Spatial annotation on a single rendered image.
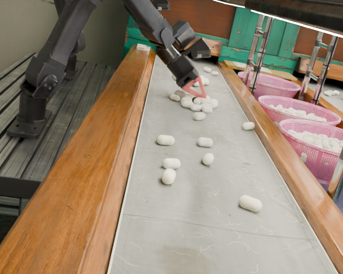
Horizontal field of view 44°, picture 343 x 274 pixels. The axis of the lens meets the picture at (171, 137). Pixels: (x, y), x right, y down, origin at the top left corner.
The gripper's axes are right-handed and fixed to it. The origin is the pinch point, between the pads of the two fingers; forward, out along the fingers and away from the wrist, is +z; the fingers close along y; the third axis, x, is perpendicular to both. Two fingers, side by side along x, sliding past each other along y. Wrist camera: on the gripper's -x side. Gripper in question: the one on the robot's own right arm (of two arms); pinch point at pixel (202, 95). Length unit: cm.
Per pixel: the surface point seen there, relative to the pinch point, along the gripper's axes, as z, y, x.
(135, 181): -11, -63, 10
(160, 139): -8.8, -44.3, 7.4
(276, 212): 8, -65, -5
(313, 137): 24.7, -16.1, -18.4
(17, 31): -72, 148, 83
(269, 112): 16.9, -0.7, -13.0
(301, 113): 28.3, 11.0, -21.0
